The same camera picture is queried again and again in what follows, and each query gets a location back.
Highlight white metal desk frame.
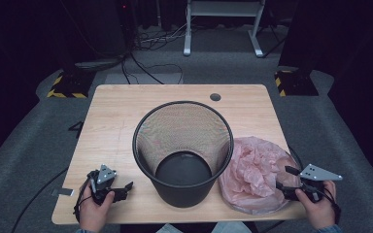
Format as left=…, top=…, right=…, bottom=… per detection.
left=183, top=0, right=267, bottom=59

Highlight person's left hand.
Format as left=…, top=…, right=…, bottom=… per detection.
left=78, top=183, right=116, bottom=233

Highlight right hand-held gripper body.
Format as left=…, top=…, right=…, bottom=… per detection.
left=298, top=163, right=344, bottom=204

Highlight pink plastic trash bag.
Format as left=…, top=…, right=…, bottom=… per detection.
left=218, top=136, right=301, bottom=216

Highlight left hand-held gripper black cable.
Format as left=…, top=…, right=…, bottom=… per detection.
left=10, top=166, right=92, bottom=233

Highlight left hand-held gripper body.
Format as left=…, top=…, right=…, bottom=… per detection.
left=87, top=163, right=119, bottom=206

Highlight black wire mesh trash bin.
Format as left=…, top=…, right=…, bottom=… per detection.
left=131, top=100, right=235, bottom=209

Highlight grey tape strip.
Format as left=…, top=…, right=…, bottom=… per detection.
left=51, top=186, right=76, bottom=198

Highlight black floor cables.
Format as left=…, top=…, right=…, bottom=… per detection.
left=119, top=16, right=195, bottom=85

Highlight black clamp at table edge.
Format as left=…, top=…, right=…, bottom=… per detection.
left=67, top=120, right=85, bottom=140

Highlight yellow black striped stand base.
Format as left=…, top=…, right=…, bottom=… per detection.
left=274, top=69, right=321, bottom=98
left=46, top=69, right=97, bottom=99

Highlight person's right hand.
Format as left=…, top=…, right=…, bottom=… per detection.
left=294, top=180, right=338, bottom=231

